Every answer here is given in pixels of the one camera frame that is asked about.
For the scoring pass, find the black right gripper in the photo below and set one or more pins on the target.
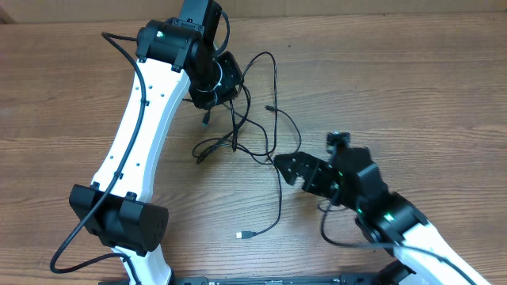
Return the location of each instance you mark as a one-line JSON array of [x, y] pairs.
[[316, 169]]

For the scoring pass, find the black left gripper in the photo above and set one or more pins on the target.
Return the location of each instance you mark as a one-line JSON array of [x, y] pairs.
[[205, 101]]

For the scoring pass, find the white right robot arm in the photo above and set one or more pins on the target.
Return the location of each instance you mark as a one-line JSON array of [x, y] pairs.
[[388, 220]]

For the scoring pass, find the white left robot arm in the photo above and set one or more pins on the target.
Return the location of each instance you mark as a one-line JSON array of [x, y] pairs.
[[173, 59]]

